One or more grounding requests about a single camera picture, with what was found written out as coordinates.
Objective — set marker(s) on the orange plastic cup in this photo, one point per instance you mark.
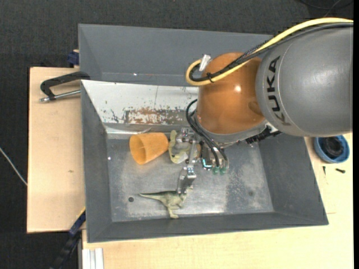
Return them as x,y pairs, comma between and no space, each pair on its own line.
147,147

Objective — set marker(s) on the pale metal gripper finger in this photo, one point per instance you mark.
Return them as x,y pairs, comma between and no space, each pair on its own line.
185,182
178,151

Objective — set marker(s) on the small black screw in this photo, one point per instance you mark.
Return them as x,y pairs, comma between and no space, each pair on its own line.
340,171

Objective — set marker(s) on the green toy dinosaur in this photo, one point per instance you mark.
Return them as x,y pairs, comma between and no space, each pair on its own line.
171,199

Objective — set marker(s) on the pale cardboard board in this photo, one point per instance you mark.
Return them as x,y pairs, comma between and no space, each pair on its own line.
54,150

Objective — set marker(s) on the black cylinder on white bracket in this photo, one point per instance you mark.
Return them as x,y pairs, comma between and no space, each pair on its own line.
256,139

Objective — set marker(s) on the grey metal bin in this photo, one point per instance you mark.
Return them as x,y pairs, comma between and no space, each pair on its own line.
157,52

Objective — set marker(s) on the pale yellow-green soft toy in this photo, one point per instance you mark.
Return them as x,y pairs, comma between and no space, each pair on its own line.
173,136

